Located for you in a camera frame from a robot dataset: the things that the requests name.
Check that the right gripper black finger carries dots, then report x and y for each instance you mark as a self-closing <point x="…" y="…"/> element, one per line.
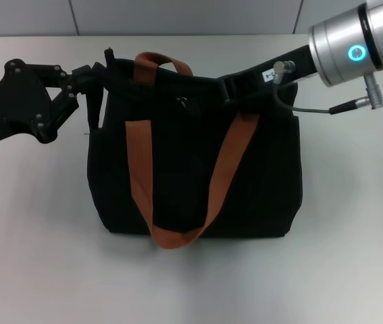
<point x="233" y="89"/>

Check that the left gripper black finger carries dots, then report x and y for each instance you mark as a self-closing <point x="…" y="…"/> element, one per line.
<point x="64" y="108"/>
<point x="81" y="74"/>

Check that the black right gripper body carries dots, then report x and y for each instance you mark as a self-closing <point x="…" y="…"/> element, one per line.
<point x="289" y="65"/>

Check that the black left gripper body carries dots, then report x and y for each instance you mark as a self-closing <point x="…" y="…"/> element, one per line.
<point x="8" y="104"/>

